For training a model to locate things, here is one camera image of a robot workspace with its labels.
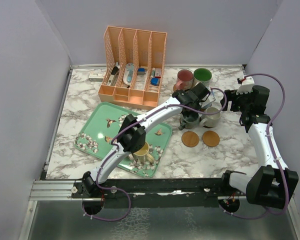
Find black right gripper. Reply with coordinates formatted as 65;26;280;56
221;87;252;113

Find dark grey blue mug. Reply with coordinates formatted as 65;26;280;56
178;112;200;131

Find beige grey mug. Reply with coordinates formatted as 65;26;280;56
199;106;221;128

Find light orange wooden coaster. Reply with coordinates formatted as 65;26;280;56
181;131;200;148

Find green mug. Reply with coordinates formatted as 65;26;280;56
192;68;213;87

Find maroon red mug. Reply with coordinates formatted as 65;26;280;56
175;69;194;90

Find yellow mug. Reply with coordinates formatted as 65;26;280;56
132;142;155;164

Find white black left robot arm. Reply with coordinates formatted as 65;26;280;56
82;83;211;198

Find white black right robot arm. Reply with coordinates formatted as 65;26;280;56
219;85;299;210

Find blue stamp box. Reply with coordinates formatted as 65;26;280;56
150;77;161;87

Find red white small box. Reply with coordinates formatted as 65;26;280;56
150;67;162;78

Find white packaged item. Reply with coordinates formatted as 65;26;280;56
134;66;148;90

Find blue correction tape package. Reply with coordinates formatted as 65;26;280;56
123;63;134;86

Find orange plastic desk organizer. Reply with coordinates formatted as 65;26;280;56
98;26;167;110

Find black white stapler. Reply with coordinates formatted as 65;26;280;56
107;62;120;86

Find green floral tray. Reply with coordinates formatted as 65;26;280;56
74;102;173;178

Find small white staples box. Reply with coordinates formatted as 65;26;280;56
88;71;106;82

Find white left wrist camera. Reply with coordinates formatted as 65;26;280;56
200;91;216;110

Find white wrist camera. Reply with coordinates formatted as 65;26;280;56
236;76;255;95
200;91;216;110

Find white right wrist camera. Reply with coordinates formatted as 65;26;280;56
236;76;255;95

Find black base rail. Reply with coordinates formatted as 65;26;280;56
71;175;243;209

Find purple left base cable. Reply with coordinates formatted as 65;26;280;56
81;187;132;222

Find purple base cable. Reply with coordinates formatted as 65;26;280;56
219;194;272;220
81;187;132;222

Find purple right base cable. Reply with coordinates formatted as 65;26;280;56
219;194;272;220

